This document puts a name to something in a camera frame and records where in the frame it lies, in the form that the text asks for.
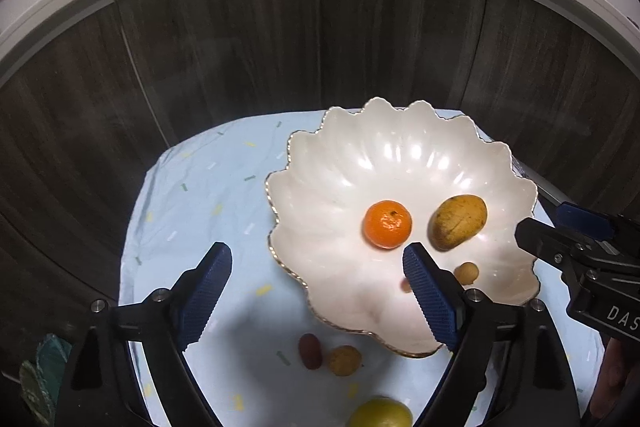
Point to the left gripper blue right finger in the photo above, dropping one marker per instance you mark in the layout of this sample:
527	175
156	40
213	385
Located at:
468	323

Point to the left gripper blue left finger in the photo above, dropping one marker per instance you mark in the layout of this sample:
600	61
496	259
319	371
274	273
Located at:
167	322

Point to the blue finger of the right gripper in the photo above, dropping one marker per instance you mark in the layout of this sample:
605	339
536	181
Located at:
553	245
583	221

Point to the brown longan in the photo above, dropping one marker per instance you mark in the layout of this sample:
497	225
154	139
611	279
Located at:
467	273
343	361

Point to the yellow mango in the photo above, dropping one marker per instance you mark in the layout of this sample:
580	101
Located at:
456	221

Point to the green round apple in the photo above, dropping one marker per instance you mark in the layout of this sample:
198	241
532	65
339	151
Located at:
381	412

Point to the orange tangerine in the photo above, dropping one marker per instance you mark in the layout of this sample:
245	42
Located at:
387	224

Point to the light blue patterned tablecloth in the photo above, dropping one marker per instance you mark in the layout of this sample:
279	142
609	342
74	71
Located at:
209	189

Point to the white scalloped ceramic bowl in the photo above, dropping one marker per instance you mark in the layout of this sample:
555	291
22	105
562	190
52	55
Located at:
355	192

